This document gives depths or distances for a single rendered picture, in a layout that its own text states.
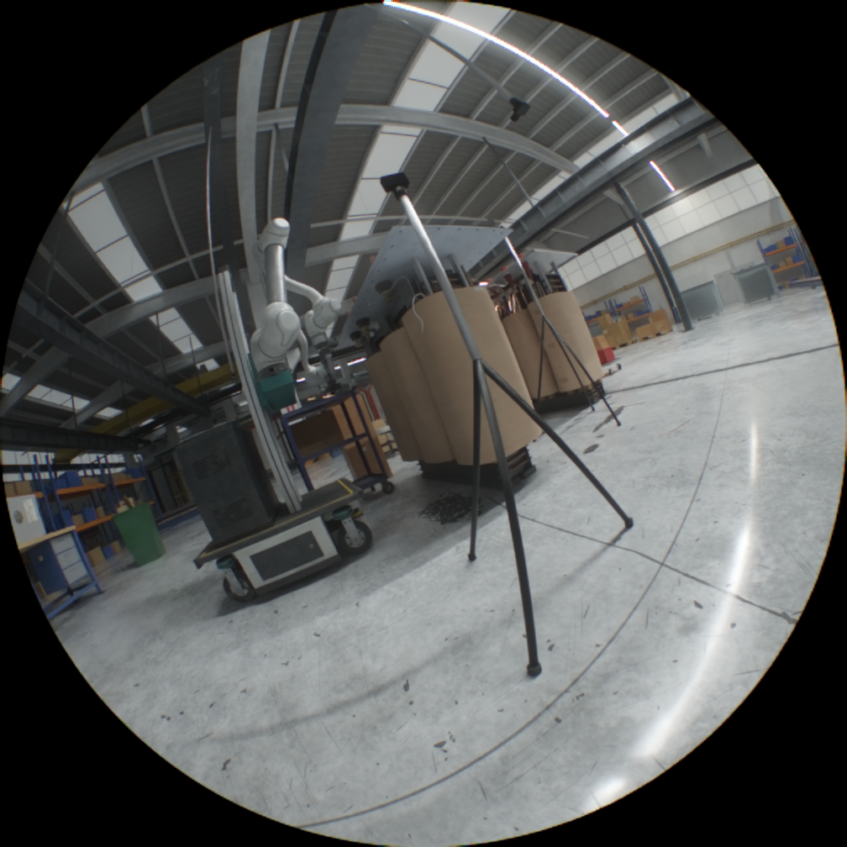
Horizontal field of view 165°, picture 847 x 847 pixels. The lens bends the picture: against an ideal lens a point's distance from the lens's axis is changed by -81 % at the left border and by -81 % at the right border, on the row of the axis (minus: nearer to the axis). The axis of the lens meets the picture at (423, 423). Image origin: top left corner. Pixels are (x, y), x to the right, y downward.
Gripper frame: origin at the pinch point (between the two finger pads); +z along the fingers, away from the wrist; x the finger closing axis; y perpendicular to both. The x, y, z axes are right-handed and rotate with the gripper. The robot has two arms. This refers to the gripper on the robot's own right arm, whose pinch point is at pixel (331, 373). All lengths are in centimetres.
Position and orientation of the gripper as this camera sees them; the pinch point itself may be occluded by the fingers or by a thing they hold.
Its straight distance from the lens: 161.1
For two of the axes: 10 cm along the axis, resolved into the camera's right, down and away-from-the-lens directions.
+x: 3.9, -0.9, -9.2
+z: 3.6, 9.3, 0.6
